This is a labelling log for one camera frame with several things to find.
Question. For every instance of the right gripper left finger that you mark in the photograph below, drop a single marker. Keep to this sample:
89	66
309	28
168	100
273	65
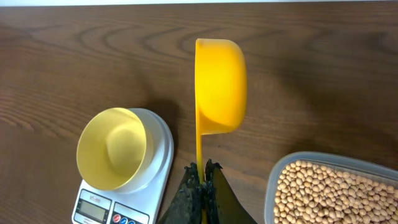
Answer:
186	206

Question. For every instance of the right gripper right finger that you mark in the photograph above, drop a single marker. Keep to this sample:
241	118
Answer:
221	204

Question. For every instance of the yellow bowl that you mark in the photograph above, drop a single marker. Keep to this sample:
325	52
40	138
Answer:
113	149

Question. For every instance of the yellow measuring scoop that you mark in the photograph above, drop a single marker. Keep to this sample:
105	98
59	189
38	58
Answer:
220	90

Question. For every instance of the white digital kitchen scale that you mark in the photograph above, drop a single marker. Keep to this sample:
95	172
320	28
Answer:
139	201

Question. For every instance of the clear plastic container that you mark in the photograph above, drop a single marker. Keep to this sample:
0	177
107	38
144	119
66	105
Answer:
365	169

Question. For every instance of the soybeans in container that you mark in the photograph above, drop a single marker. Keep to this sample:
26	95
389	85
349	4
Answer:
308	192

